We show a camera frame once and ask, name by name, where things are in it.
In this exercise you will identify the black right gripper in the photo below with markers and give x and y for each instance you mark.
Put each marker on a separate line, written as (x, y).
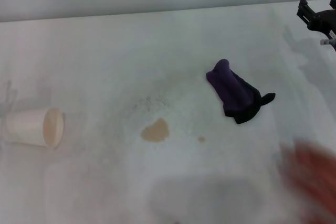
(324, 20)

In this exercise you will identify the purple rag with black backing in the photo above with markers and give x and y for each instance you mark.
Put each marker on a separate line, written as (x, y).
(228, 87)

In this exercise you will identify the white paper cup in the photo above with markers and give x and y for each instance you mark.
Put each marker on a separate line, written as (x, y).
(26, 127)

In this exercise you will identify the small brown water stain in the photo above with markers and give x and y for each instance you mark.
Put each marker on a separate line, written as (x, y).
(201, 139)

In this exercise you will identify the large brown water stain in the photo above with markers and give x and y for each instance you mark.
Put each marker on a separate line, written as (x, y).
(155, 132)

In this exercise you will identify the blurry reddish orange shape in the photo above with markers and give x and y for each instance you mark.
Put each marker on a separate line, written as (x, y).
(312, 176)

